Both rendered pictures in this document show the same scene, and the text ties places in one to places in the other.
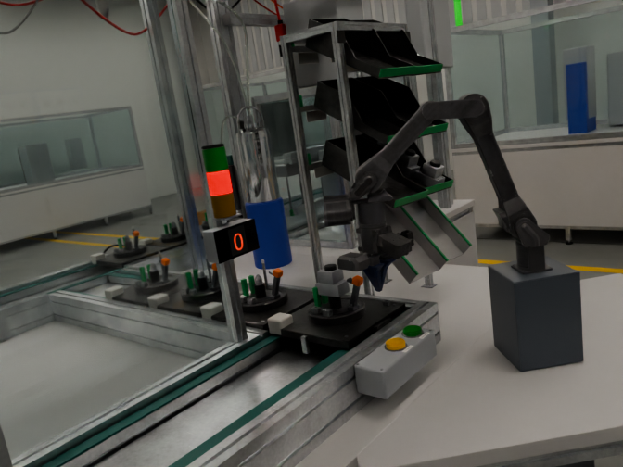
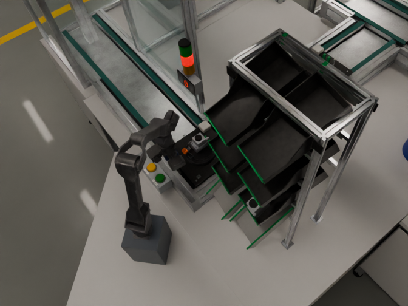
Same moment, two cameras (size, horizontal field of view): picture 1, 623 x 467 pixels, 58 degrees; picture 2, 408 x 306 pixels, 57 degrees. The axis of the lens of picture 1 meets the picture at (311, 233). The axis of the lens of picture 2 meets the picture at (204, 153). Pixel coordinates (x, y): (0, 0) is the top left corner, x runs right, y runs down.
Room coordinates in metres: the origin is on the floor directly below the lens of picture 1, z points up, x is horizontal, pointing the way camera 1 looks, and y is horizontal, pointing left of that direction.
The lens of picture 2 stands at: (1.58, -0.87, 2.40)
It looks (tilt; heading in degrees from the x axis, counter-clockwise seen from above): 58 degrees down; 109
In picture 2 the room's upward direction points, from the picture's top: 9 degrees counter-clockwise
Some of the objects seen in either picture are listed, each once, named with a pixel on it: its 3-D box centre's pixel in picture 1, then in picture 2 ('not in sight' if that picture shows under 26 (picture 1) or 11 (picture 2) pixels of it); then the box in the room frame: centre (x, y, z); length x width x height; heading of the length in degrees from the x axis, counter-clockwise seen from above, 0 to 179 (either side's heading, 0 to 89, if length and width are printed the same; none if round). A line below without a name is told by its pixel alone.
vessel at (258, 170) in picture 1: (256, 154); not in sight; (2.26, 0.17, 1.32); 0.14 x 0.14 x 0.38
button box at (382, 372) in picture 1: (397, 359); (153, 170); (1.08, -0.14, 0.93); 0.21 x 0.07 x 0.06; 139
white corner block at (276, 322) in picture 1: (280, 323); (204, 127); (1.27, 0.11, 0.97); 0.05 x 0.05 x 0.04; 49
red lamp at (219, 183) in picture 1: (219, 182); (187, 57); (1.22, 0.18, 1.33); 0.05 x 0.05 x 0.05
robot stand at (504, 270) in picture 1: (534, 311); (148, 239); (1.15, -0.46, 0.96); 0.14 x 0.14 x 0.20; 3
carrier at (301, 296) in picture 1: (260, 288); not in sight; (1.45, 0.16, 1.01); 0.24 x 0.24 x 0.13; 49
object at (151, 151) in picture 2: (395, 241); (156, 152); (1.15, -0.17, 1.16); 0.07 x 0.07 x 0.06; 40
